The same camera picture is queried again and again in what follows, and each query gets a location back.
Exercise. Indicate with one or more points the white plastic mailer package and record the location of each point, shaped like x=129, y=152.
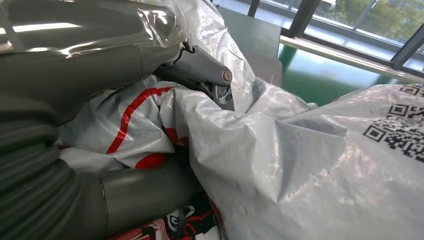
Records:
x=281, y=165

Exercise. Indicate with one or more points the black window frame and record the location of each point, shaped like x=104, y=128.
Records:
x=299, y=16

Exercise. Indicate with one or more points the silver conveyor side rail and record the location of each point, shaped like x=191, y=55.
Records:
x=348, y=58

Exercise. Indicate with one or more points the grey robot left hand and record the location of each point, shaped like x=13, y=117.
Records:
x=82, y=49

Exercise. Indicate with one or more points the green conveyor belt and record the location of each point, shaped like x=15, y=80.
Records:
x=318, y=79

